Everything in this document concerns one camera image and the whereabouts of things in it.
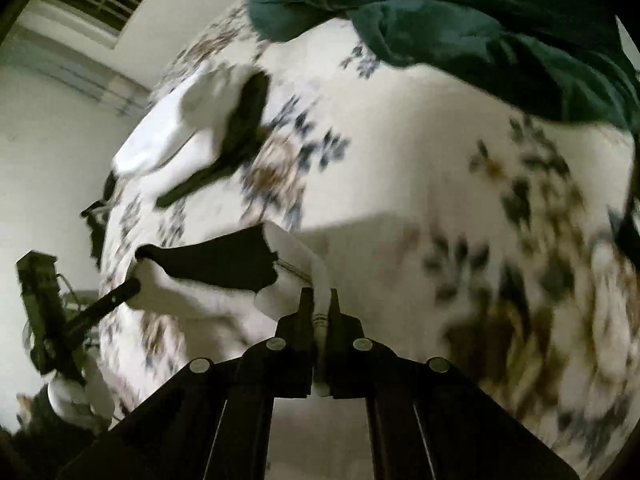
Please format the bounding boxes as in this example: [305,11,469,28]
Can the white garment with black trim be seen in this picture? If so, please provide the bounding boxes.
[116,64,332,365]

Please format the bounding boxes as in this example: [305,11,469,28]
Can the floral fleece bed blanket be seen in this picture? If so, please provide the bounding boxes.
[101,6,639,479]

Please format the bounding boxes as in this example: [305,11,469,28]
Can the grey striped curtain left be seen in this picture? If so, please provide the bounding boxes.
[1,29,149,119]

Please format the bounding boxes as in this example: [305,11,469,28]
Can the dark green fleece garment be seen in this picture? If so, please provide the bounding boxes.
[247,0,639,130]

